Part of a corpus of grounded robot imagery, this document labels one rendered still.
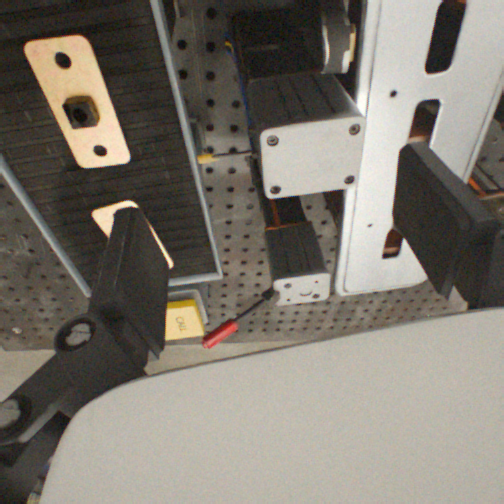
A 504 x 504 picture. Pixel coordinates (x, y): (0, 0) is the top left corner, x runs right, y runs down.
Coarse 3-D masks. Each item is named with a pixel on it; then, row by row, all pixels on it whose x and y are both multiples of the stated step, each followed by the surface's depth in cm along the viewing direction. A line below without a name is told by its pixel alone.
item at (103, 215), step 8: (128, 200) 29; (96, 208) 29; (104, 208) 29; (112, 208) 29; (96, 216) 30; (104, 216) 30; (112, 216) 30; (144, 216) 30; (104, 224) 30; (168, 256) 34
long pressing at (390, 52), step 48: (384, 0) 35; (432, 0) 35; (480, 0) 36; (384, 48) 38; (480, 48) 39; (384, 96) 42; (432, 96) 42; (480, 96) 43; (384, 144) 46; (432, 144) 47; (480, 144) 48; (384, 192) 52; (336, 240) 59; (384, 240) 59; (336, 288) 66; (384, 288) 68
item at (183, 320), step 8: (168, 304) 40; (176, 304) 40; (184, 304) 40; (192, 304) 40; (168, 312) 40; (176, 312) 40; (184, 312) 40; (192, 312) 41; (168, 320) 41; (176, 320) 41; (184, 320) 41; (192, 320) 42; (200, 320) 43; (168, 328) 42; (176, 328) 42; (184, 328) 43; (192, 328) 43; (200, 328) 43; (168, 336) 43; (176, 336) 44; (184, 336) 44
